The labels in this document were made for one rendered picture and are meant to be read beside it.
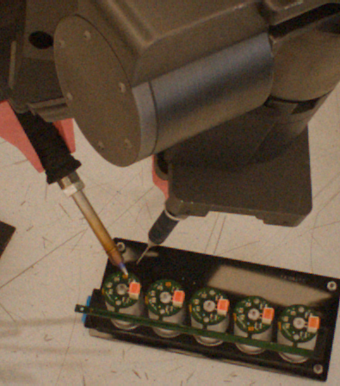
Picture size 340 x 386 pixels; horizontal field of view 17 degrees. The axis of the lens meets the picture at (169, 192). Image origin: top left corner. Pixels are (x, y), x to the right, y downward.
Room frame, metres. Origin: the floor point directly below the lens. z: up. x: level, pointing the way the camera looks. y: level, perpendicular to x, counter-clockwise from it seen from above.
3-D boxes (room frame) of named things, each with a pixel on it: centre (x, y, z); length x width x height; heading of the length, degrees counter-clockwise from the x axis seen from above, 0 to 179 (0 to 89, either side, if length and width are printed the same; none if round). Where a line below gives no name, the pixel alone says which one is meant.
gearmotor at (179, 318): (0.24, 0.01, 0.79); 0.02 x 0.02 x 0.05
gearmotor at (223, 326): (0.23, -0.02, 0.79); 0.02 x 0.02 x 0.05
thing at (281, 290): (0.25, -0.02, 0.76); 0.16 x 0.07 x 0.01; 71
